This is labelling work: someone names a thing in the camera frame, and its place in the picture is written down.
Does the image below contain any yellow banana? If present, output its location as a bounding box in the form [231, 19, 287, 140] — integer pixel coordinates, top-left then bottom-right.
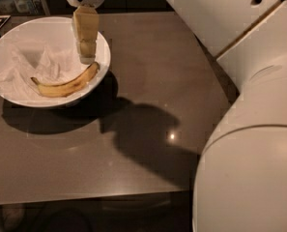
[31, 62, 100, 98]

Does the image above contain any white paper towel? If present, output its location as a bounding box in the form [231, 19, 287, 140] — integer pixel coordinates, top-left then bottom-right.
[0, 43, 96, 102]

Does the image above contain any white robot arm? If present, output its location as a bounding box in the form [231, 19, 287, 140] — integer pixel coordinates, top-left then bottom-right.
[102, 0, 287, 232]

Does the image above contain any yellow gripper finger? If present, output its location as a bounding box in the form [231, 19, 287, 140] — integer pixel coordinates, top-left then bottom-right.
[72, 6, 100, 65]

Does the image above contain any white bowl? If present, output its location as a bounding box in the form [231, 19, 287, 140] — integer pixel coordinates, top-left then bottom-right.
[0, 17, 111, 108]

